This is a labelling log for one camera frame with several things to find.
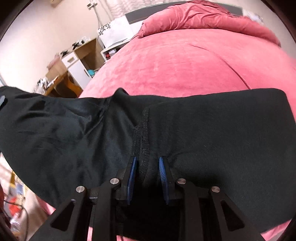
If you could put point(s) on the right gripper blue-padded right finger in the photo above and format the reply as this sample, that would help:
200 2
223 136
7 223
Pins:
171 190

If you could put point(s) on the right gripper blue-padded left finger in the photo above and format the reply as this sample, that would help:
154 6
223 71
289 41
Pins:
127 178

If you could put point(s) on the black pants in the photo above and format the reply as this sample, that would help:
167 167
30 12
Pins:
29 134

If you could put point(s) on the wooden desk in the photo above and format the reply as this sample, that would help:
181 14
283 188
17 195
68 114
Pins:
63 87

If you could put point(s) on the pink bed cover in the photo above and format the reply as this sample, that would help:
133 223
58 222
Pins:
185 64

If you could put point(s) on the wooden white cabinet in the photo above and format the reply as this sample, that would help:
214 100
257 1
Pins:
78 62

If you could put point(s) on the white bedside table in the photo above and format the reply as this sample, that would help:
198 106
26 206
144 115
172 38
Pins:
116 34

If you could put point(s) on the red quilt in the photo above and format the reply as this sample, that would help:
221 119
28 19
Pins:
203 15

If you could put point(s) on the dark bed headboard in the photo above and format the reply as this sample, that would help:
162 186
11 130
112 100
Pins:
143 13

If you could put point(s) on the white floral curtain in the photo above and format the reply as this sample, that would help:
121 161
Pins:
119 8

